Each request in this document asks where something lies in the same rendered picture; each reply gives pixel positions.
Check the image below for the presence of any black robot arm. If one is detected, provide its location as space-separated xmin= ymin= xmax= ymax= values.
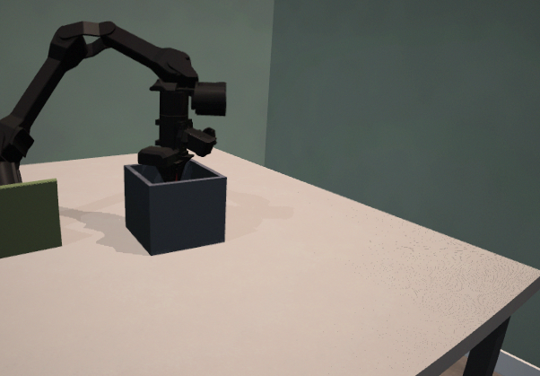
xmin=0 ymin=22 xmax=226 ymax=186

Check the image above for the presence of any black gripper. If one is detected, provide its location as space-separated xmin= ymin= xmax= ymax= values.
xmin=138 ymin=114 xmax=195 ymax=183

